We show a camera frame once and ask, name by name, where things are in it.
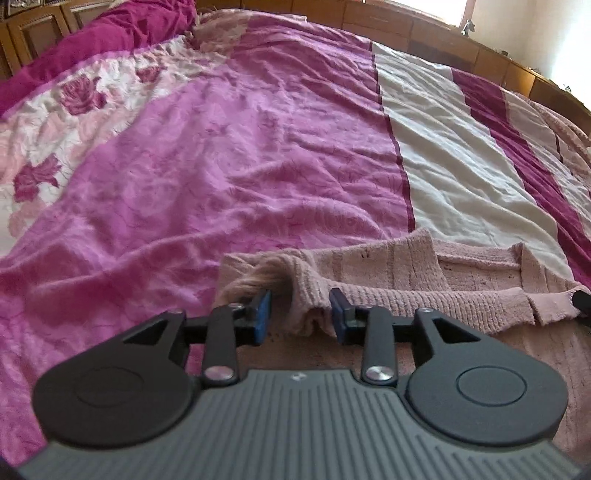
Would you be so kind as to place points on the long wooden cabinet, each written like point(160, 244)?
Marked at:
point(415, 23)

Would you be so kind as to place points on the pink chenille blanket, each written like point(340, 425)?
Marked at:
point(570, 138)

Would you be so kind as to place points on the magenta plush pillow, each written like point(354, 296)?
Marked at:
point(115, 27)

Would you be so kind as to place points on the carved wooden headboard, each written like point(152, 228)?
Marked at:
point(41, 27)

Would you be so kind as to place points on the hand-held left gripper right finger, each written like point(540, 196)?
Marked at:
point(337, 318)

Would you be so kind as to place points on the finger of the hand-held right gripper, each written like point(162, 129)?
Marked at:
point(584, 302)

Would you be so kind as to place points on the small metal ornament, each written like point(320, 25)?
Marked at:
point(469, 27)

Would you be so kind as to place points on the pink knitted sweater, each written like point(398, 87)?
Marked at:
point(406, 272)

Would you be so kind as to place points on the pink purple striped bedspread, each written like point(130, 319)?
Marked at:
point(258, 152)

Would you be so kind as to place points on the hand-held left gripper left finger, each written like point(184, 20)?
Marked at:
point(262, 316)

